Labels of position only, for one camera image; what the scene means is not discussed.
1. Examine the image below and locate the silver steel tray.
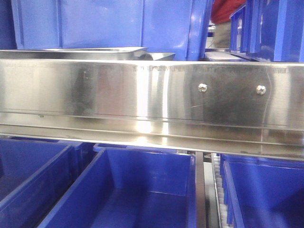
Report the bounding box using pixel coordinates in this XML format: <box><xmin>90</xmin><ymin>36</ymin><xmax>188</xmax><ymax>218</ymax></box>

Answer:
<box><xmin>135</xmin><ymin>52</ymin><xmax>175</xmax><ymax>61</ymax></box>
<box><xmin>0</xmin><ymin>47</ymin><xmax>148</xmax><ymax>60</ymax></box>

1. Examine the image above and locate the blue lower middle bin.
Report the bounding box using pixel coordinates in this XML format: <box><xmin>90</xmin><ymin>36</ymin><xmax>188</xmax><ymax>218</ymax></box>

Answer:
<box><xmin>39</xmin><ymin>147</ymin><xmax>197</xmax><ymax>228</ymax></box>

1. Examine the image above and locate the blue bin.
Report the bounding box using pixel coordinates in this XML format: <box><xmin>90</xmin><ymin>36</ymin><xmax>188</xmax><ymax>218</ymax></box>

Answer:
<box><xmin>0</xmin><ymin>139</ymin><xmax>95</xmax><ymax>228</ymax></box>
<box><xmin>39</xmin><ymin>147</ymin><xmax>197</xmax><ymax>228</ymax></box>
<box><xmin>219</xmin><ymin>154</ymin><xmax>304</xmax><ymax>228</ymax></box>

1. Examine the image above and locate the large blue upper crate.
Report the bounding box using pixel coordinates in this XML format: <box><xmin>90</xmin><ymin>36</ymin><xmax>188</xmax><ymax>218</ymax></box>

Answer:
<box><xmin>11</xmin><ymin>0</ymin><xmax>213</xmax><ymax>61</ymax></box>

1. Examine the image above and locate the black roller track divider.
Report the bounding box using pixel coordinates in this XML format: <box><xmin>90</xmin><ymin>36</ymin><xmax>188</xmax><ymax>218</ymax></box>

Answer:
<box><xmin>195</xmin><ymin>152</ymin><xmax>231</xmax><ymax>228</ymax></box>

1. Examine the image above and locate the person in red shirt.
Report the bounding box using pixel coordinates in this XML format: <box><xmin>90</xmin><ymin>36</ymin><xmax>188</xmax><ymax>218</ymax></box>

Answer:
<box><xmin>210</xmin><ymin>0</ymin><xmax>246</xmax><ymax>48</ymax></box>

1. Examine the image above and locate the blue lower left bin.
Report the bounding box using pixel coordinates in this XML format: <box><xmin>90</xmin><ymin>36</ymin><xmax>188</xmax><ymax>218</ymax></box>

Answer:
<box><xmin>0</xmin><ymin>139</ymin><xmax>95</xmax><ymax>228</ymax></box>

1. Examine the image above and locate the blue lower right bin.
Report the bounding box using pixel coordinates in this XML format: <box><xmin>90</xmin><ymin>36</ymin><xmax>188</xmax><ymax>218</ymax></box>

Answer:
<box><xmin>219</xmin><ymin>154</ymin><xmax>304</xmax><ymax>228</ymax></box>

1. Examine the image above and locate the blue ribbed upper right crate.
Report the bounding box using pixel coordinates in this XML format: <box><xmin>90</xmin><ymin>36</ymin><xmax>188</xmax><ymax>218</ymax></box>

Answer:
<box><xmin>229</xmin><ymin>0</ymin><xmax>304</xmax><ymax>62</ymax></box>

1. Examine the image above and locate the left rail screw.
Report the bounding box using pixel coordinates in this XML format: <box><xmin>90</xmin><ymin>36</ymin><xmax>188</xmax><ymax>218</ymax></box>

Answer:
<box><xmin>198</xmin><ymin>83</ymin><xmax>208</xmax><ymax>93</ymax></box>

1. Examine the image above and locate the rail screw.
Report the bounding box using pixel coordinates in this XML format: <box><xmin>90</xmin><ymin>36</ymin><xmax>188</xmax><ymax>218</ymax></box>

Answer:
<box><xmin>256</xmin><ymin>85</ymin><xmax>266</xmax><ymax>95</ymax></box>
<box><xmin>198</xmin><ymin>83</ymin><xmax>208</xmax><ymax>93</ymax></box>

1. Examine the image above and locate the stainless steel shelf front rail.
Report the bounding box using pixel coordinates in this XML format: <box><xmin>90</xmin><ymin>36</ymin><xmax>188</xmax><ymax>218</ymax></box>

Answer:
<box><xmin>0</xmin><ymin>59</ymin><xmax>304</xmax><ymax>161</ymax></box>

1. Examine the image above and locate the right rail screw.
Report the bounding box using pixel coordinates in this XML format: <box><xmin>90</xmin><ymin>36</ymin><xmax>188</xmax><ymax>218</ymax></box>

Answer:
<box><xmin>256</xmin><ymin>85</ymin><xmax>266</xmax><ymax>95</ymax></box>

